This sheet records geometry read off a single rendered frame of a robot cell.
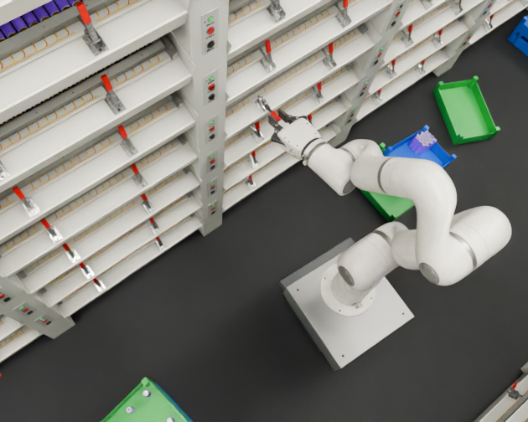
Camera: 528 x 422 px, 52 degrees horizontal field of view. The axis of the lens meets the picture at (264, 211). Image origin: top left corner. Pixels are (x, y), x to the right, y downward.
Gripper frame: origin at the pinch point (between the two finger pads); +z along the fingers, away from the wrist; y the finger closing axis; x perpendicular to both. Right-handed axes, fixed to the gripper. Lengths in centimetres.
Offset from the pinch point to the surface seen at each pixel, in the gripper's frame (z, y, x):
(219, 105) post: 0.1, -18.1, 18.4
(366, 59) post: 8.5, 44.7, -10.3
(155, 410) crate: -29, -77, -55
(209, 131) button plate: 2.6, -21.3, 8.2
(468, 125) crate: -3, 108, -81
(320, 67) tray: 8.2, 23.5, -0.3
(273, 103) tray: 6.7, 3.5, -1.2
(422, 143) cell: -1, 77, -72
